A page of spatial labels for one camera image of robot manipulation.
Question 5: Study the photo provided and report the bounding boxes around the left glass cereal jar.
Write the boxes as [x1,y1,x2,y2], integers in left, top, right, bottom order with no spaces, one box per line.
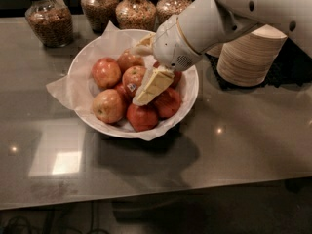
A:
[25,0,73,48]

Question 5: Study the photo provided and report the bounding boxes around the bottom red apple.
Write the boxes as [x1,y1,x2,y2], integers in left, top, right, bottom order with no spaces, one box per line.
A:
[126,103,158,132]

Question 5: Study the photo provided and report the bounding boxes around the centre apple with sticker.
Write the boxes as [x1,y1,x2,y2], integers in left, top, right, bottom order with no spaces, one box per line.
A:
[122,65,146,98]

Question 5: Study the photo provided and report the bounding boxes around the white bowl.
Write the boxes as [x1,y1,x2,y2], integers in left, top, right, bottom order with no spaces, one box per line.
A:
[67,28,200,139]

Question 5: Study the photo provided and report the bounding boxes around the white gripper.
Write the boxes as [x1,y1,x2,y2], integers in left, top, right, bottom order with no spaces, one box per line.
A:
[131,15,202,106]

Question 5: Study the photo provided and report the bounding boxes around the top left red apple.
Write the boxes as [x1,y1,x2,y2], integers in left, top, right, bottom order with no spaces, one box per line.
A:
[92,58,121,89]

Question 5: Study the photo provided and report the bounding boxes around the white paper liner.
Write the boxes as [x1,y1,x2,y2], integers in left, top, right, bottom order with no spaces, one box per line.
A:
[46,20,197,142]

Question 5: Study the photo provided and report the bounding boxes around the dark red right apple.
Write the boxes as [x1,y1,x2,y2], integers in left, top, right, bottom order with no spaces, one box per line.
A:
[153,61,182,89]

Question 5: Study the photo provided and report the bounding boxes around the glass cereal jar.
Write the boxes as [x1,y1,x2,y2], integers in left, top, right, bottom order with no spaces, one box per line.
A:
[115,0,156,31]
[156,0,192,23]
[25,0,73,48]
[81,0,119,32]

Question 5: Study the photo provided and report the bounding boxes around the lower right red apple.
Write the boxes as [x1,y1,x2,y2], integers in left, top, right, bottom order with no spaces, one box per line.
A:
[152,88,181,118]

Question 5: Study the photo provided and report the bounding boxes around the front stack paper bowls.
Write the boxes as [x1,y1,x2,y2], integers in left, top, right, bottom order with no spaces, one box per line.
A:
[216,25,288,87]

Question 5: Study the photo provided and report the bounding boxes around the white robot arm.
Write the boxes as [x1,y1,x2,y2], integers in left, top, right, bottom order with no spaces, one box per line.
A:
[132,0,312,74]

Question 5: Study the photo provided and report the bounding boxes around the stack paper bowls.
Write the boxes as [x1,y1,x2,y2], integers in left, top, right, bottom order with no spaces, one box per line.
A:
[216,25,288,87]
[207,44,223,58]

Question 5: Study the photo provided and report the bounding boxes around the small hidden middle apple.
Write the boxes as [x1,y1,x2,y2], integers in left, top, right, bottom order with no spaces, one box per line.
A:
[114,82,132,104]

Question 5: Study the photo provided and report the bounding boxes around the black mat under bowls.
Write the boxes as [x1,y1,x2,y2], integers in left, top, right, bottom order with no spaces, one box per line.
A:
[206,39,312,91]

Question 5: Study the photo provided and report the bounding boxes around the top back apple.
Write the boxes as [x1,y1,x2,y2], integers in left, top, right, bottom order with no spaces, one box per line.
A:
[117,49,145,73]

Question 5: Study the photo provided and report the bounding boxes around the lower left yellowish apple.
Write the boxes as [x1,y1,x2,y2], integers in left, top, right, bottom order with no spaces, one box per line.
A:
[92,89,126,124]

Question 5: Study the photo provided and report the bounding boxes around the back stack paper bowls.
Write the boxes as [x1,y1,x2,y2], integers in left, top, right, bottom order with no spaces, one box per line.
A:
[207,44,223,58]

